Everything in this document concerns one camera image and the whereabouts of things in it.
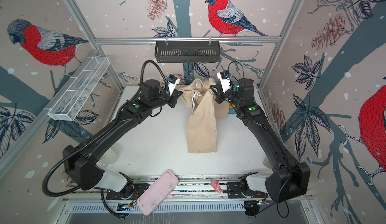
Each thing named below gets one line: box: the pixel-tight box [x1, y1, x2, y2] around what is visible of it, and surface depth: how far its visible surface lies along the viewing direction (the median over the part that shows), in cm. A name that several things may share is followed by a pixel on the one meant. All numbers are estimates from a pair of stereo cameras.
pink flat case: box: [136, 169, 179, 216], surface depth 73 cm
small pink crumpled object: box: [211, 179, 223, 194], surface depth 74 cm
